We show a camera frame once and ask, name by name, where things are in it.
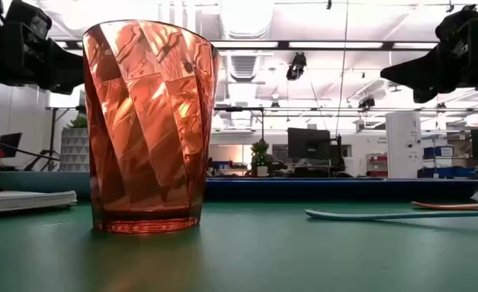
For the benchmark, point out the row of blue bins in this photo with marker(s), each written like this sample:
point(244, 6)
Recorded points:
point(445, 173)

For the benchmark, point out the orange faceted plastic cup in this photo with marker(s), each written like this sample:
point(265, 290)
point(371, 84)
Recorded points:
point(149, 121)

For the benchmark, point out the round silver ceiling duct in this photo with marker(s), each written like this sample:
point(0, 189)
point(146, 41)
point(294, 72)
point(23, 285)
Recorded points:
point(246, 18)

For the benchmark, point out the dark blue serving tray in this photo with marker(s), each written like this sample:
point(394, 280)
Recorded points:
point(344, 189)

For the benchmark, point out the blue bin with white label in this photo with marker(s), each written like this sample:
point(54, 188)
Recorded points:
point(437, 151)

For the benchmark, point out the blue plate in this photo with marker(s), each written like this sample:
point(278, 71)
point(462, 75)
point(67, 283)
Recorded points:
point(40, 181)

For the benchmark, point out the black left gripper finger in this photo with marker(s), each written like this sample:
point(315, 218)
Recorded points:
point(64, 89)
point(66, 67)

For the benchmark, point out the white flat pad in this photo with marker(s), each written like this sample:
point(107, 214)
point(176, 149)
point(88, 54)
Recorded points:
point(19, 200)

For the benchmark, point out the overhead light bar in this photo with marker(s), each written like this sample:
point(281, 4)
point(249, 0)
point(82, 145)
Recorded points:
point(328, 44)

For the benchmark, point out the green spiky potted plant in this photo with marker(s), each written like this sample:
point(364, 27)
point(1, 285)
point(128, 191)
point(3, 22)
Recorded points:
point(78, 122)

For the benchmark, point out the grey triangle-patterned planter pot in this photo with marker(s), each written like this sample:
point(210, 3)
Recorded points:
point(74, 150)

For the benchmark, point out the small black monitor on stand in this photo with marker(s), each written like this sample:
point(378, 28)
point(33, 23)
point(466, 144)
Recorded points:
point(10, 142)

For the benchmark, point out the light blue plastic spoon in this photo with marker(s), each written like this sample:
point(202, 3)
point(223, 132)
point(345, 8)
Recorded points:
point(344, 215)

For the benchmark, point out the black tripod stand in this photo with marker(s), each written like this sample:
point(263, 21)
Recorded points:
point(52, 138)

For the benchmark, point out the long black horizontal rail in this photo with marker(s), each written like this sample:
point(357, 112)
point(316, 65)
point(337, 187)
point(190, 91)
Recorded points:
point(344, 109)

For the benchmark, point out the shelf with red bins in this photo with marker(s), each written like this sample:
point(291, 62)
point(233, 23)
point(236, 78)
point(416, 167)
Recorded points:
point(377, 164)

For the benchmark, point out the black ceiling spotlight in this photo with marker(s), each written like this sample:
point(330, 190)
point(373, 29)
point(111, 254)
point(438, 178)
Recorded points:
point(296, 67)
point(367, 103)

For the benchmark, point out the black background frame stand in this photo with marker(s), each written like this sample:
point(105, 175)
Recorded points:
point(263, 125)

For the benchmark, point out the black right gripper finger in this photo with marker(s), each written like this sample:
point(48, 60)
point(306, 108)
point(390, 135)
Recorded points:
point(421, 71)
point(425, 97)

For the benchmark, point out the small plant in white pot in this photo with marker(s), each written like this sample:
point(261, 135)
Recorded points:
point(260, 152)

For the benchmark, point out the white square pillar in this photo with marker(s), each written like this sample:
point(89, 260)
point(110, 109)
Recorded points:
point(403, 142)

